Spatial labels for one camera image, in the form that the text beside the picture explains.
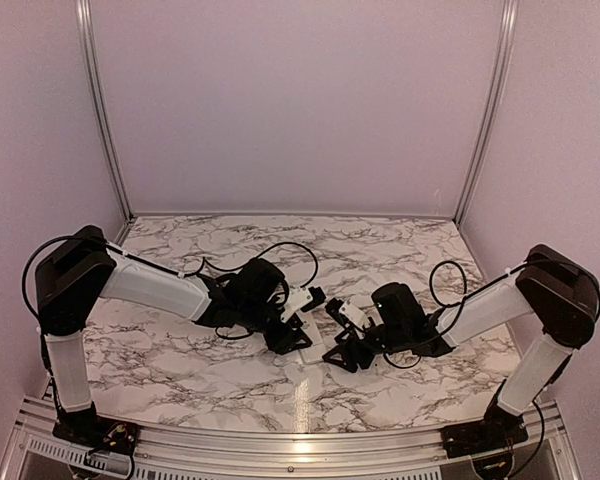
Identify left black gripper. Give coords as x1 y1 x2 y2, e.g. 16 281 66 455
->
239 295 314 355

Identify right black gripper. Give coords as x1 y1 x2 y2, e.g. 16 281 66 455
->
322 323 409 373

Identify white remote control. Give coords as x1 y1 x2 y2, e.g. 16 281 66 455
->
297 312 327 365

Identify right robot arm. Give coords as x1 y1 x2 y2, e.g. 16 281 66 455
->
323 244 600 448

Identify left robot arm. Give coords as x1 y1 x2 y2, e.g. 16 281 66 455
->
21 225 325 445

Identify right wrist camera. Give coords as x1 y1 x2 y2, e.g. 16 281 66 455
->
325 298 375 332

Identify front aluminium rail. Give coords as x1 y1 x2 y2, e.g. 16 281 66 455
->
0 397 582 479

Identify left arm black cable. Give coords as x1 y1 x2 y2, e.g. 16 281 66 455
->
21 234 319 341

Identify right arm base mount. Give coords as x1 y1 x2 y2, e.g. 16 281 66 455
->
441 400 529 458

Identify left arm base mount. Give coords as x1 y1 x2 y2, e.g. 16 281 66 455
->
53 403 140 455

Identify right aluminium frame post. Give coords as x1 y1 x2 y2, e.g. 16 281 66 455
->
453 0 520 229

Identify aluminium frame post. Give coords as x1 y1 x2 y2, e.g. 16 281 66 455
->
453 0 520 229
75 0 134 223

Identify left aluminium frame post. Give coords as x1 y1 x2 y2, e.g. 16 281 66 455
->
75 0 134 223

